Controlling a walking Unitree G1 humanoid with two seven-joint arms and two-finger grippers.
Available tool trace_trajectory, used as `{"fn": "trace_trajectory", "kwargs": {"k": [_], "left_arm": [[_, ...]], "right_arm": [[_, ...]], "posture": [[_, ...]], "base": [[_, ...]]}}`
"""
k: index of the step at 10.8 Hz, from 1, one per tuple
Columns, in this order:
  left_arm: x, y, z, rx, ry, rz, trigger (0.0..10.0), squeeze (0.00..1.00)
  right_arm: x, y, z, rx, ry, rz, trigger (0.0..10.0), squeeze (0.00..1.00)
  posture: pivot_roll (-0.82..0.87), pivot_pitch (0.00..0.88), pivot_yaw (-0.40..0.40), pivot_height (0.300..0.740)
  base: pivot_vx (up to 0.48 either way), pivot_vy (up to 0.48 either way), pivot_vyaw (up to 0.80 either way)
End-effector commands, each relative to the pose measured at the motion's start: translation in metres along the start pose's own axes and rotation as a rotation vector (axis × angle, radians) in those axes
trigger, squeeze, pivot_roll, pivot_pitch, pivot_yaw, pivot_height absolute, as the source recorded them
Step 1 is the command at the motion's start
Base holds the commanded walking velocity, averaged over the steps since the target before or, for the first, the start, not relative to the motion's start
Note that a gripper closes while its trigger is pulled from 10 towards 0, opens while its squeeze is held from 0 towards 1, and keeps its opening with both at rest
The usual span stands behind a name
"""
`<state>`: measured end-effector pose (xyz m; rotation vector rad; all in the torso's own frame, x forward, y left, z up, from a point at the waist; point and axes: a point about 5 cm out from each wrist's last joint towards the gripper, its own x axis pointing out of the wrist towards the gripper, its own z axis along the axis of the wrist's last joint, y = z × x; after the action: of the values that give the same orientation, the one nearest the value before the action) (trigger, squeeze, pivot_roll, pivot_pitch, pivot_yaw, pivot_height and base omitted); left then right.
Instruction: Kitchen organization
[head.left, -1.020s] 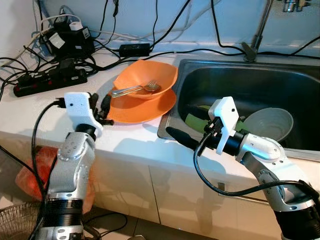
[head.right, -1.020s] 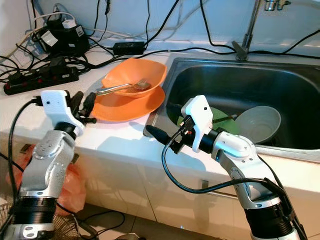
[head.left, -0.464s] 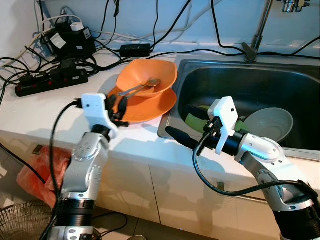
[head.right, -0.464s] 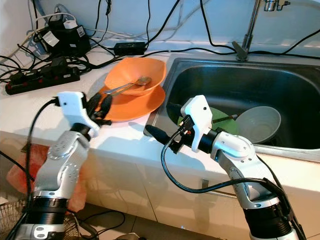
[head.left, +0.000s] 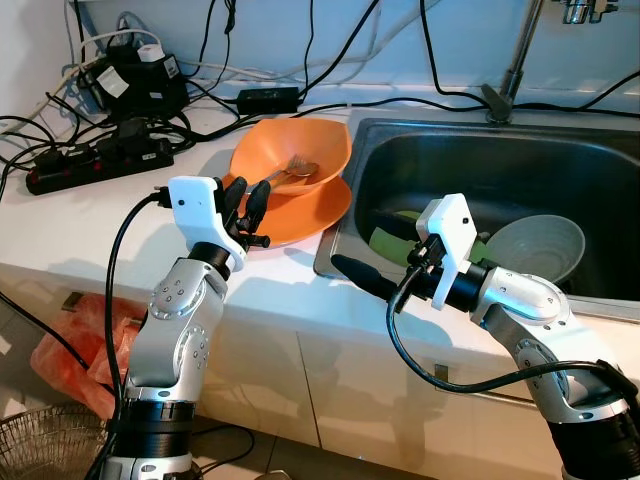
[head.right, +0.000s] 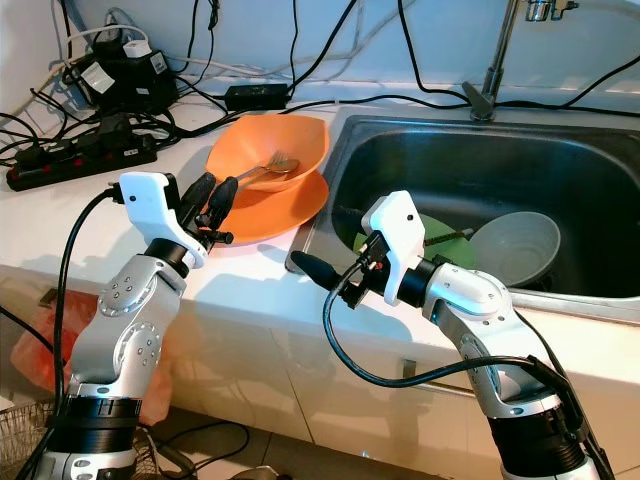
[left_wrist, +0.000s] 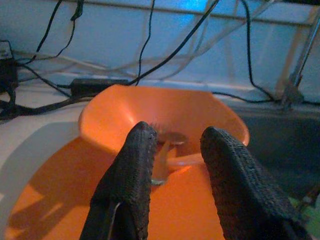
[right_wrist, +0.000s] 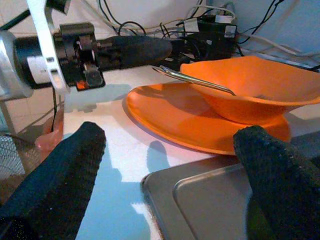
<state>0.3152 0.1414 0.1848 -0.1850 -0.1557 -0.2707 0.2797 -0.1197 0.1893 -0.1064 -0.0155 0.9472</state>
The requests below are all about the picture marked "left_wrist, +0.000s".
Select orange plastic plate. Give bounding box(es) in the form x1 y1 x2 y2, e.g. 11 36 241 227
4 136 227 240

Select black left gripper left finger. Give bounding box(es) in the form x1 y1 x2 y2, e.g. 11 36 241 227
79 121 159 240

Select stainless steel sink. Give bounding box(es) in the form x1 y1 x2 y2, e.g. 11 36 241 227
212 94 320 201

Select orange plastic bowl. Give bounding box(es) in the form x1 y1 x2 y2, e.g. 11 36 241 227
78 84 250 173

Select black charger box white labels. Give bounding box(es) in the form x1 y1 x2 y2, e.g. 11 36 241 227
0 39 20 95

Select black power brick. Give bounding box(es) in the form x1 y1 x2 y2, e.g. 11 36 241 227
71 78 130 95

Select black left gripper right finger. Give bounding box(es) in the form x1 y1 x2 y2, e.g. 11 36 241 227
200 126 310 240

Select green plastic plate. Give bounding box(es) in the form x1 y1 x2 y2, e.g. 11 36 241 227
287 194 320 240

